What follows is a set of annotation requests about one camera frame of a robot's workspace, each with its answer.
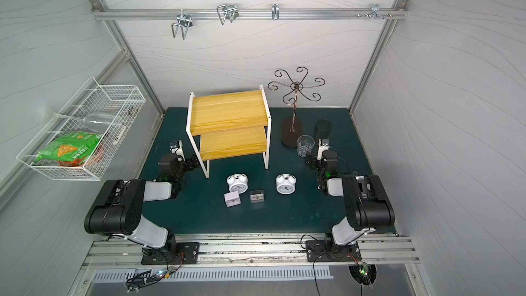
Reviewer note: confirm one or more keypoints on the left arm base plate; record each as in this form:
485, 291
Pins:
182, 253

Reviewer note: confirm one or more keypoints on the white twin-bell alarm clock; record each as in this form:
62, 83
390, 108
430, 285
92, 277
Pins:
286, 184

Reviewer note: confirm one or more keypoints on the white wire basket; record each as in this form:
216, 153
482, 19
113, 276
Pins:
124, 101

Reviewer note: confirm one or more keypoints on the single metal hook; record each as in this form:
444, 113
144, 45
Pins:
275, 12

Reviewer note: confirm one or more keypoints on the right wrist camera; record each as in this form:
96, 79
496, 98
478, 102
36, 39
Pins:
324, 145

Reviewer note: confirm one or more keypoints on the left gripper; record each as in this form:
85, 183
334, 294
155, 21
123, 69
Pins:
191, 162

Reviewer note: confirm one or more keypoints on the clear drinking glass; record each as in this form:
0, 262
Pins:
305, 143

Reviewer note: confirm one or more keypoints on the green snack bag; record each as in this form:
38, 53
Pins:
72, 147

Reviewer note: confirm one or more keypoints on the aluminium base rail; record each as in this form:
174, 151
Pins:
256, 249

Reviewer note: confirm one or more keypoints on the double metal hook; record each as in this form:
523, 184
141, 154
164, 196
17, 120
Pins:
183, 22
227, 12

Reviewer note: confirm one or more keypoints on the aluminium top rail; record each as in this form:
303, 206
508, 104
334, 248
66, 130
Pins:
263, 14

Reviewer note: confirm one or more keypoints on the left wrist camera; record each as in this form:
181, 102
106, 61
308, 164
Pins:
176, 150

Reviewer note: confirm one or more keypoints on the dark tinted glass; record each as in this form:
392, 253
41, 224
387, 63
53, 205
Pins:
322, 129

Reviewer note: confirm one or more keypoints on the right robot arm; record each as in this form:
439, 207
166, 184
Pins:
367, 206

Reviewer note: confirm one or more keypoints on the wooden two-tier shelf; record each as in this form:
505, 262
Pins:
229, 125

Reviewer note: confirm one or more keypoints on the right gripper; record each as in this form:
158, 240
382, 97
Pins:
311, 160

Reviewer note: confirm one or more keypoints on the white vented cable duct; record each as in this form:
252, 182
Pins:
221, 274

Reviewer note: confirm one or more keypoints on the copper wire cup stand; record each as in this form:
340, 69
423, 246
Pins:
291, 127

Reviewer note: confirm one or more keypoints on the right metal hook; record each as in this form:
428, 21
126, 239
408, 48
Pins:
375, 14

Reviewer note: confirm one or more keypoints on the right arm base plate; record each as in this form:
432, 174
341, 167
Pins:
321, 252

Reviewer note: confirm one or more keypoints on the pink square alarm clock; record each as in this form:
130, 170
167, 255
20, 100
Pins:
232, 199

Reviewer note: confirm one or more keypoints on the clear square alarm clock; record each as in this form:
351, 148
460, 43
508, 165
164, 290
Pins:
256, 196

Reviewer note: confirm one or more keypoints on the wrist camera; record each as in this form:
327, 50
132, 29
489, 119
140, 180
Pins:
324, 145
176, 150

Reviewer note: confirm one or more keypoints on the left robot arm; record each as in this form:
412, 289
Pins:
117, 210

